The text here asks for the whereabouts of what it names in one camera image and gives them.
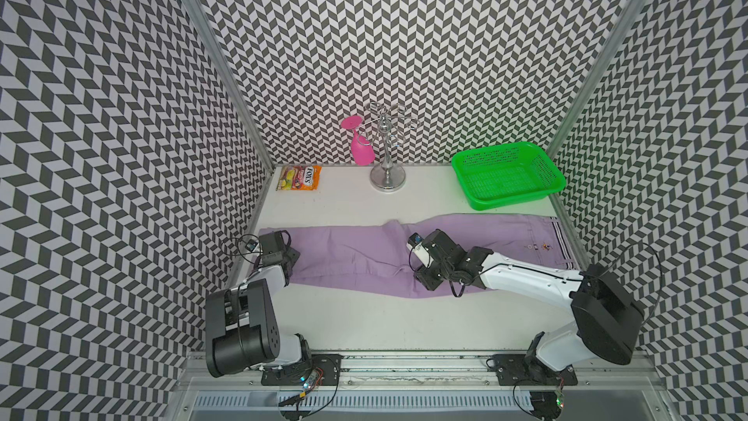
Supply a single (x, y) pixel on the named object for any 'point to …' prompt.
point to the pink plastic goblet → (361, 148)
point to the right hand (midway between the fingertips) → (423, 274)
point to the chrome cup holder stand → (387, 176)
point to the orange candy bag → (298, 177)
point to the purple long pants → (377, 260)
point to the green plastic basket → (496, 175)
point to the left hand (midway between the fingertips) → (288, 255)
